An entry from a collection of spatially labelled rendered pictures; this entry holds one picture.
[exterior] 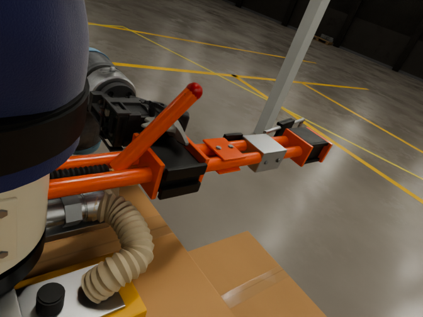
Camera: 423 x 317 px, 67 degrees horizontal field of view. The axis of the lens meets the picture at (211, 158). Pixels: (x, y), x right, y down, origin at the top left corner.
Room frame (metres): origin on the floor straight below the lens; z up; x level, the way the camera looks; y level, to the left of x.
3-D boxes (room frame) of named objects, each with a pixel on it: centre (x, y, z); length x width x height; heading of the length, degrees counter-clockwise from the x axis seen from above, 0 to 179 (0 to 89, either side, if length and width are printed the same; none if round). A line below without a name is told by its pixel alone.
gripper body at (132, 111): (0.49, 0.17, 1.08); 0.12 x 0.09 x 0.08; 47
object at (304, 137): (0.66, -0.18, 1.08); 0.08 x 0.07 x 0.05; 138
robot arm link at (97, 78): (0.55, 0.22, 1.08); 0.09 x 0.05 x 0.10; 137
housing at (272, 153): (0.56, -0.09, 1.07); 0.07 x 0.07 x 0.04; 48
